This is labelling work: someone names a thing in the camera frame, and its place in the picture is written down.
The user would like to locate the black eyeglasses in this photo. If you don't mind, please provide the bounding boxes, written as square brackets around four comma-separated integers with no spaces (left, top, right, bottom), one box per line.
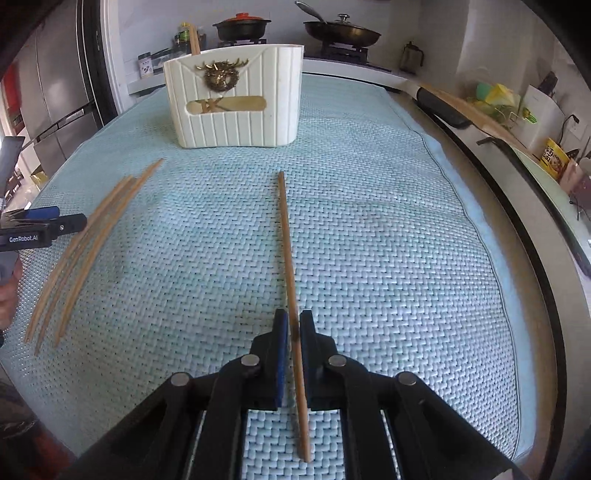
[569,193,591,220]

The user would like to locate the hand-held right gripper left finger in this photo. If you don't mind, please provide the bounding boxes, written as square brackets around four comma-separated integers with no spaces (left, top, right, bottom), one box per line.
[60,309,291,480]

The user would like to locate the light blue woven mat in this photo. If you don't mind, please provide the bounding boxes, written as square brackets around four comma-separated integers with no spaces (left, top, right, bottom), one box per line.
[0,74,539,480]

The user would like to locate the glass french press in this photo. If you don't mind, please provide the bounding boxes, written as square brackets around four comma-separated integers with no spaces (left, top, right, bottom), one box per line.
[399,41,426,75]

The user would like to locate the grey refrigerator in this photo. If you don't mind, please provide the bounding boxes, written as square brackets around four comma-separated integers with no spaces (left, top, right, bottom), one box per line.
[14,0,106,178]

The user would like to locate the black clay pot red lid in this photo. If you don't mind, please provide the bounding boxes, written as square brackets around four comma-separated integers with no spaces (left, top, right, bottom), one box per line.
[212,12,273,43]

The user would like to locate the set of wooden chopsticks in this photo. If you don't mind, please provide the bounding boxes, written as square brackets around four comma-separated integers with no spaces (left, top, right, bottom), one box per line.
[24,158,165,356]

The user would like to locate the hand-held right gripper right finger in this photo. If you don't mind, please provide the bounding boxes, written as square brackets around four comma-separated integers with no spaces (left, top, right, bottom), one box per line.
[299,309,525,480]

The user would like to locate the white knife holder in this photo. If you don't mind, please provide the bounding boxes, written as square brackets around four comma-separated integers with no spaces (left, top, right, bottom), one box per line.
[512,83,567,158]

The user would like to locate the white kitchen counter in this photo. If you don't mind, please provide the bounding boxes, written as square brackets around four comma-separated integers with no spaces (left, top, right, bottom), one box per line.
[127,55,591,287]

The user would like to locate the yellow cup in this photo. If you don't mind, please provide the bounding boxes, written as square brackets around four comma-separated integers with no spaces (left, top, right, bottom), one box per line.
[539,137,572,182]

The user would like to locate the person's left hand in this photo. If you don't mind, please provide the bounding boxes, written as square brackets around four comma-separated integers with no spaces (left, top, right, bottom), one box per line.
[0,277,20,333]

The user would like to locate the row of spice jars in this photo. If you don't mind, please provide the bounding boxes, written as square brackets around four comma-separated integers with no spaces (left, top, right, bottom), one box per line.
[137,46,177,80]

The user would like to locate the cream ribbed utensil holder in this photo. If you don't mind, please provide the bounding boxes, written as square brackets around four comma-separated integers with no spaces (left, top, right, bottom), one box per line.
[163,43,305,149]

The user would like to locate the wooden cutting board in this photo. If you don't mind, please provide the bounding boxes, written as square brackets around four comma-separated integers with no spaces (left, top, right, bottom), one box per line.
[416,82,529,154]

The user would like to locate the green and yellow bag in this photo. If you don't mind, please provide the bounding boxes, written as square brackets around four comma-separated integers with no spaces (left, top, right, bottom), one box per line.
[467,82,523,121]

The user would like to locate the dark wok with glass lid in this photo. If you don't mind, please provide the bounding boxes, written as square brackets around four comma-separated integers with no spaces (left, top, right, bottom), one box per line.
[294,1,383,48]

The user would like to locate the pink cup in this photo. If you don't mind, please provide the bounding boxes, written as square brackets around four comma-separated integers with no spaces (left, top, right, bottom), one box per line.
[560,158,588,198]

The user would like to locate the green cutting board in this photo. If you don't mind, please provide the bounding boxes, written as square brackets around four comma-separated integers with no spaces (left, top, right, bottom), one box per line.
[508,148,591,280]

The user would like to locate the group of sauce bottles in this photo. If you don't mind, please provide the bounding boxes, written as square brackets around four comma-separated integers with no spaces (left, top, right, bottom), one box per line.
[174,21,207,52]

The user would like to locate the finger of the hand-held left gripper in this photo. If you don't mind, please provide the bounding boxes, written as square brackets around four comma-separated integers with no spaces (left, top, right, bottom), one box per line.
[28,213,88,239]
[2,206,62,222]

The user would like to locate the black gas stove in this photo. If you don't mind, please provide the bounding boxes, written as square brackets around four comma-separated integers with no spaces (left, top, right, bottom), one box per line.
[217,39,394,73]

